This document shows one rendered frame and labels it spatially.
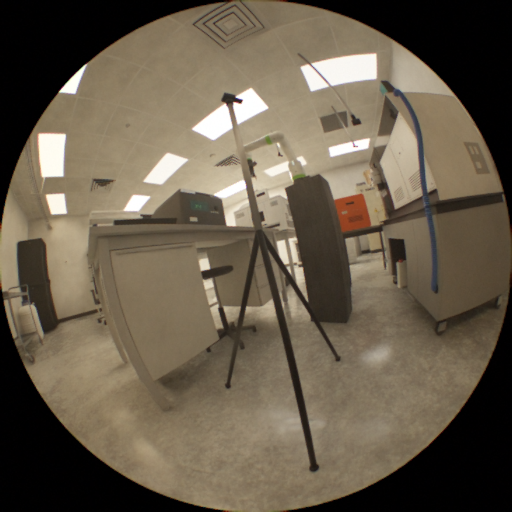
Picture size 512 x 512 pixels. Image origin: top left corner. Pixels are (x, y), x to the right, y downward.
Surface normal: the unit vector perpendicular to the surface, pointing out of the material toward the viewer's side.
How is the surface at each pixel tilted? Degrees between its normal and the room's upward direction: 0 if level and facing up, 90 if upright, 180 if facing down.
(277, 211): 90
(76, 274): 90
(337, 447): 0
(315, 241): 90
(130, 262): 90
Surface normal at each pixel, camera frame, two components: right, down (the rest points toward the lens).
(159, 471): -0.21, -0.98
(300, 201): -0.66, 0.15
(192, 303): 0.85, -0.17
